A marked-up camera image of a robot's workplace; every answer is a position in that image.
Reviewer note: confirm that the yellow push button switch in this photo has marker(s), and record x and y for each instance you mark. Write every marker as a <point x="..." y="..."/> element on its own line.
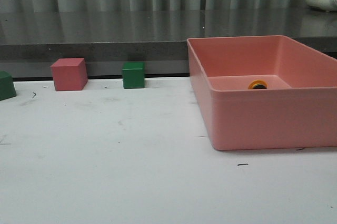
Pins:
<point x="257" y="84"/>

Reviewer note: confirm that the green cube block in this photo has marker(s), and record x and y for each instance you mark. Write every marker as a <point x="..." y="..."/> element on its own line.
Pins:
<point x="133" y="74"/>

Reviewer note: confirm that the green block at left edge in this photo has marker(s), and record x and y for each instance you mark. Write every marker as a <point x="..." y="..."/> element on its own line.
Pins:
<point x="7" y="89"/>

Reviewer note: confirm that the pink cube block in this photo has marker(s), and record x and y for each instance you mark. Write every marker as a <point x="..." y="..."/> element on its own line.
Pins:
<point x="69" y="74"/>

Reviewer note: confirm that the pink plastic bin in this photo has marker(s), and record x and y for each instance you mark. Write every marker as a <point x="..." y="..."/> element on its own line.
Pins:
<point x="298" y="108"/>

